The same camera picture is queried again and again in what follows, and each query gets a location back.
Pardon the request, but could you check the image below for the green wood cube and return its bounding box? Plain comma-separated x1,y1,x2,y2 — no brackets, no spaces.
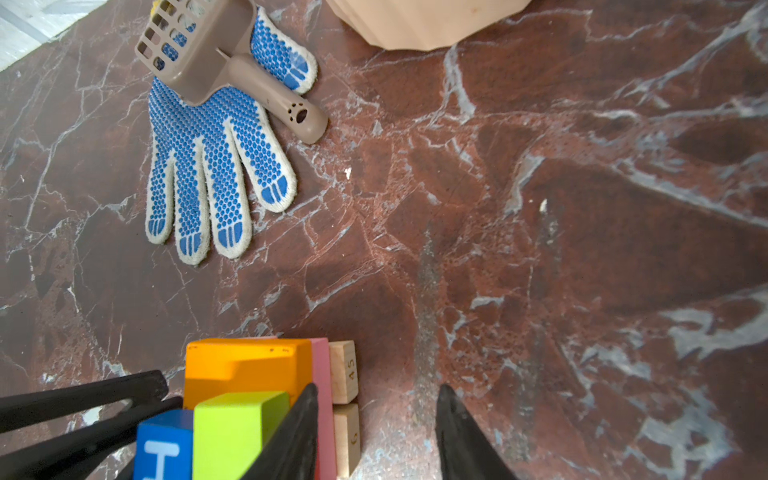
192,391,290,479

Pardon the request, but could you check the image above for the brown plastic slotted scoop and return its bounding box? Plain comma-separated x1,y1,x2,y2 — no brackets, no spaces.
135,1,328,144

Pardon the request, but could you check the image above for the natural wood block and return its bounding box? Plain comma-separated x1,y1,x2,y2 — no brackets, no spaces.
329,340,359,405
333,403,361,478

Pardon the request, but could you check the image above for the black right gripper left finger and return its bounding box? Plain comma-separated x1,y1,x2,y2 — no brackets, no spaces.
241,383,319,480

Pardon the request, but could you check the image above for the peach ribbed flower pot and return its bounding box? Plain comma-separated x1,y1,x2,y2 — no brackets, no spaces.
327,0,530,51

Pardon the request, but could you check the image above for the blue letter cube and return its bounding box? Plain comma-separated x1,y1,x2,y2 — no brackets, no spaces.
133,409,193,480

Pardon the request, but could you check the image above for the orange wood block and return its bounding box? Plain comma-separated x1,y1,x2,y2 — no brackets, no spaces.
183,339,313,410

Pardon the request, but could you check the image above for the pink block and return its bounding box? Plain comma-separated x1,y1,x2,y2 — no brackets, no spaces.
310,338,337,480

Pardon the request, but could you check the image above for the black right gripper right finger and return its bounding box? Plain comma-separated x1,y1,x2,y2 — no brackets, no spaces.
435,384,517,480

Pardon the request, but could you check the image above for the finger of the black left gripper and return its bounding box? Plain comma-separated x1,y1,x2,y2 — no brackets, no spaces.
0,369,184,480

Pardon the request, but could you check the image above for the blue dotted work glove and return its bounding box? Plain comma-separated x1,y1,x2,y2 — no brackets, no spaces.
144,5,319,267

